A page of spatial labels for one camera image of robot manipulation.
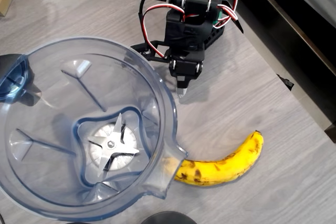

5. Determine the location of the spotted yellow banana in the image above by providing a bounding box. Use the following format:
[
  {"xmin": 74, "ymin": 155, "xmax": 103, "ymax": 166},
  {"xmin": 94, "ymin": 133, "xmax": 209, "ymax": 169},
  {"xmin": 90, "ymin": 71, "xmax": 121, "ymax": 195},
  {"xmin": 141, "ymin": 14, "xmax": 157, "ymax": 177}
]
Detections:
[{"xmin": 164, "ymin": 130, "xmax": 264, "ymax": 187}]

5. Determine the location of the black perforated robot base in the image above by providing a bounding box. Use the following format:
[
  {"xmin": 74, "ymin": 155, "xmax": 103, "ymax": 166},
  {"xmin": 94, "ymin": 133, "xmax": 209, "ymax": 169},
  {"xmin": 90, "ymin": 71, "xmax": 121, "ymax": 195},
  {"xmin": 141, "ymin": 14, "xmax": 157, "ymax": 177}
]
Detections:
[{"xmin": 204, "ymin": 5, "xmax": 226, "ymax": 51}]

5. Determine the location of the steel blender blade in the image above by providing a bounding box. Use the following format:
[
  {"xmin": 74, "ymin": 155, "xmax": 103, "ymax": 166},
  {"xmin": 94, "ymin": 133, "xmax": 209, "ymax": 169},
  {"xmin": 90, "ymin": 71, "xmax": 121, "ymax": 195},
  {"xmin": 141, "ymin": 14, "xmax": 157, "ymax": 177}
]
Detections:
[{"xmin": 87, "ymin": 113, "xmax": 140, "ymax": 178}]

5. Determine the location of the clear plastic blender jar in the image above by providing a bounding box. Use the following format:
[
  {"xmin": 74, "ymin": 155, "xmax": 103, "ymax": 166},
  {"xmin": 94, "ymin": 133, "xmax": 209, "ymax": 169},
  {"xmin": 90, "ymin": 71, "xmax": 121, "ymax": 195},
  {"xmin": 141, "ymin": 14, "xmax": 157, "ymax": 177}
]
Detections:
[{"xmin": 0, "ymin": 36, "xmax": 189, "ymax": 222}]

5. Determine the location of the black table clamp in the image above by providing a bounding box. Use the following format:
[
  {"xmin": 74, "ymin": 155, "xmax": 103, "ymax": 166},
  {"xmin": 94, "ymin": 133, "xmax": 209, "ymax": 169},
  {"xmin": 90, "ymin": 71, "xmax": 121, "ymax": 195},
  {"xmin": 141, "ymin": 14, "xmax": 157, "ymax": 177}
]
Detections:
[{"xmin": 276, "ymin": 73, "xmax": 295, "ymax": 91}]

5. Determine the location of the black round lid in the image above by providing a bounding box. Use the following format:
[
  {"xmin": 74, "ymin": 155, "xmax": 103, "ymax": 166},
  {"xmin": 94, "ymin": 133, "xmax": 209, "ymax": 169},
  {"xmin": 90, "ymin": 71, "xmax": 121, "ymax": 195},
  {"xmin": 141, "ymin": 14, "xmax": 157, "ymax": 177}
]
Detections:
[{"xmin": 141, "ymin": 210, "xmax": 197, "ymax": 224}]

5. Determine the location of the dark brown block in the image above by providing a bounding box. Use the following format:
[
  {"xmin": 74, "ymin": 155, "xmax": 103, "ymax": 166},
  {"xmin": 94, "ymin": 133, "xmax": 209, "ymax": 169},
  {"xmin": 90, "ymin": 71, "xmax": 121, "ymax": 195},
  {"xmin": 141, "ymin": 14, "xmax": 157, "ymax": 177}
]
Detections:
[{"xmin": 324, "ymin": 121, "xmax": 336, "ymax": 144}]

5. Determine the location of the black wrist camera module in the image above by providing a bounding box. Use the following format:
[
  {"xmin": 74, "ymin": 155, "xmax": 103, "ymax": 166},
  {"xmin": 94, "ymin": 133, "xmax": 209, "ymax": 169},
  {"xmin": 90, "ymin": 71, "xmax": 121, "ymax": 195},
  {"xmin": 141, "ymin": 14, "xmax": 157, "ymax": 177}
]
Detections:
[{"xmin": 130, "ymin": 41, "xmax": 171, "ymax": 63}]

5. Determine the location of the red white gripper servo cable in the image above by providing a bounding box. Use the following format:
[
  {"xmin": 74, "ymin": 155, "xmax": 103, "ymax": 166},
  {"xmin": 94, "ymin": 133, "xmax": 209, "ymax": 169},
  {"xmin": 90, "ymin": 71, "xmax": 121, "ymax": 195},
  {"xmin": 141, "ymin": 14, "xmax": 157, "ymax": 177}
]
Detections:
[{"xmin": 141, "ymin": 3, "xmax": 186, "ymax": 59}]

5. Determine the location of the red white arm servo cable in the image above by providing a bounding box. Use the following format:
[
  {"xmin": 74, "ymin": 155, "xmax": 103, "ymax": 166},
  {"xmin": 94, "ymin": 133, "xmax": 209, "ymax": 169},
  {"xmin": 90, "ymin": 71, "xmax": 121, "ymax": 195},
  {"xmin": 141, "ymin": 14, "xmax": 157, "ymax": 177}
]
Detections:
[{"xmin": 212, "ymin": 0, "xmax": 240, "ymax": 29}]

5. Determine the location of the black camera cable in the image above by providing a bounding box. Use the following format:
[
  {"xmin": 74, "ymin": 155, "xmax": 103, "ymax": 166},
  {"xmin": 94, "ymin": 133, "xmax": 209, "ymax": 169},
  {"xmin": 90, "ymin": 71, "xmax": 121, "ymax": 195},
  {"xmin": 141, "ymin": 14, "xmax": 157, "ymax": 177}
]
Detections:
[{"xmin": 138, "ymin": 0, "xmax": 184, "ymax": 59}]

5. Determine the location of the dark metal rail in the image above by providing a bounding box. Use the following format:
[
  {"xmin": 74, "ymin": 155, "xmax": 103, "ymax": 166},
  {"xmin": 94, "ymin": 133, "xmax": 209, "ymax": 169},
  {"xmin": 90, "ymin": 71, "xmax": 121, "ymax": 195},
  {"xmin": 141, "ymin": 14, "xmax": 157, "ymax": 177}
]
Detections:
[{"xmin": 241, "ymin": 0, "xmax": 336, "ymax": 78}]

